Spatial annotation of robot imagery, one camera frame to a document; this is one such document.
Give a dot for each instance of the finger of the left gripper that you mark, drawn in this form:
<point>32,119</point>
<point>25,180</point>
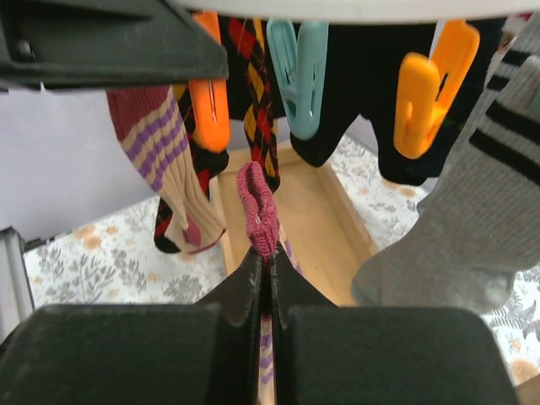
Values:
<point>63,45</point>

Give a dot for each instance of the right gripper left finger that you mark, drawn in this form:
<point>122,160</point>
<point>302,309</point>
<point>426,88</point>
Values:
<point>203,353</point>

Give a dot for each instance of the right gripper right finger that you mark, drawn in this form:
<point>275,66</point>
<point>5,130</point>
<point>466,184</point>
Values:
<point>326,354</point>

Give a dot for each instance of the maroon beige purple striped sock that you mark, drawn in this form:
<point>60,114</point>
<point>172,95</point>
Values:
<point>150,129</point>

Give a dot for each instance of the orange clothes clip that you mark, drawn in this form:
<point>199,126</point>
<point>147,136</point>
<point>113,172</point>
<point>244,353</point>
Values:
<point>209,95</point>

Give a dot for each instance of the white round clip hanger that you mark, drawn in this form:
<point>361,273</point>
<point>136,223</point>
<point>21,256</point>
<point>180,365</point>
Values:
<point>365,11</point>

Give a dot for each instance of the teal clothes clip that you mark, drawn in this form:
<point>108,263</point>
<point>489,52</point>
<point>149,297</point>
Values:
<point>299,58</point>

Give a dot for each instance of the orange clip on grey sock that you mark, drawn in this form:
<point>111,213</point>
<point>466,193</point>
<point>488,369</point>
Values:
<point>427,87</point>

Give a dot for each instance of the floral table mat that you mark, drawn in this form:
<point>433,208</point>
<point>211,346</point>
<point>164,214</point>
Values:
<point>115,260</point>

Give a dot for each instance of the wooden clothes rack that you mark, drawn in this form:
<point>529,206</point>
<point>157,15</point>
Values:
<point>335,217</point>

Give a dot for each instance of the grey striped sock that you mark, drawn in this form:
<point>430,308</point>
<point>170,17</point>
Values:
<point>479,227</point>

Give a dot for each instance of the red yellow argyle sock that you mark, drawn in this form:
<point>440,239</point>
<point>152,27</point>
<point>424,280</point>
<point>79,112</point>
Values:
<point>251,96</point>

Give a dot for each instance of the black plain sock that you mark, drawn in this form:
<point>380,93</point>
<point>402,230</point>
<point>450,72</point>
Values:
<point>361,80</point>

